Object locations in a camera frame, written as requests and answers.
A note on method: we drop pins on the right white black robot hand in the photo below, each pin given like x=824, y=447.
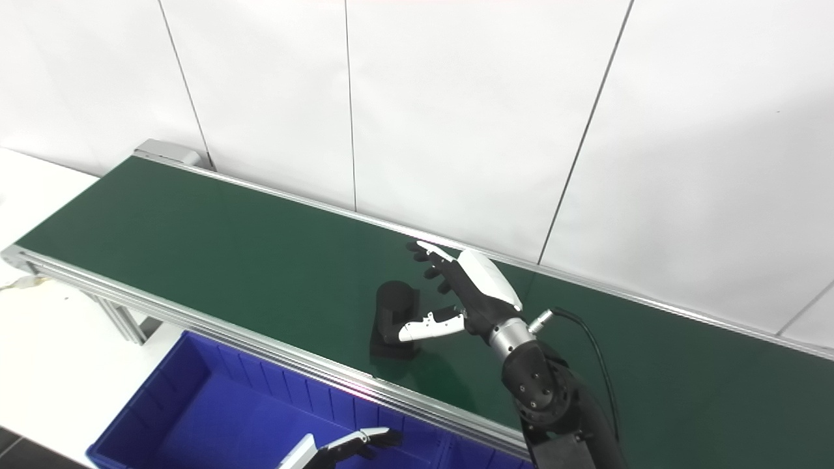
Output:
x=485, y=290

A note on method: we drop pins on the green conveyor belt aluminium frame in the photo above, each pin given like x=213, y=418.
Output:
x=228, y=254

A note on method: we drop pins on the blue plastic bin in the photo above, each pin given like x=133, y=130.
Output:
x=482, y=459
x=208, y=417

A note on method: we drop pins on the black cylinder block part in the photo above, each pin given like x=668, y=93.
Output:
x=391, y=306

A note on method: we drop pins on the aluminium conveyor support leg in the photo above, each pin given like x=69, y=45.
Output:
x=124, y=319

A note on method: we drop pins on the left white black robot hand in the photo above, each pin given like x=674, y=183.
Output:
x=326, y=456

